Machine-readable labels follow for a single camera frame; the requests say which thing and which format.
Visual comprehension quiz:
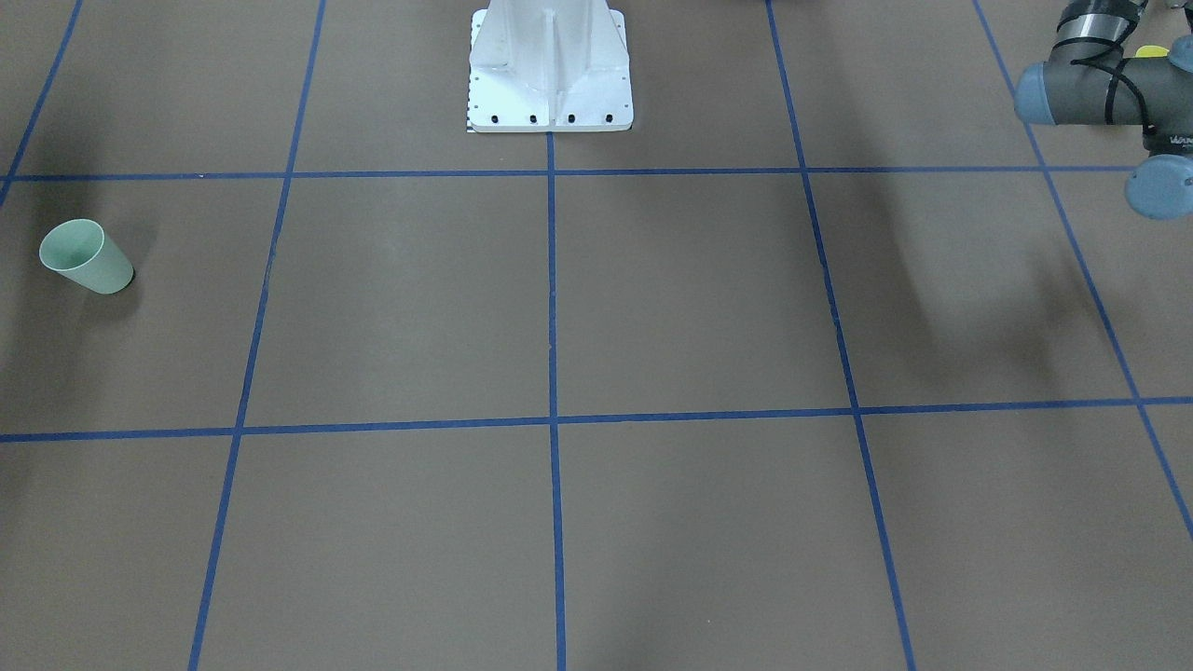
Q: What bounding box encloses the yellow plastic cup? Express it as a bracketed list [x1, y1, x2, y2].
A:
[1135, 44, 1169, 59]

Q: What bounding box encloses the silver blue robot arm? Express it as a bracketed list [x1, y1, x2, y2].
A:
[1013, 1, 1192, 220]

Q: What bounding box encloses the green plastic cup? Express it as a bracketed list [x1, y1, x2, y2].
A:
[38, 218, 135, 294]

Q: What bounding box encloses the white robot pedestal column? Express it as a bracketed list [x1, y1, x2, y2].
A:
[466, 1, 635, 133]

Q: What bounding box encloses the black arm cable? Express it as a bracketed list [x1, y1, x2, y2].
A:
[1070, 0, 1157, 131]

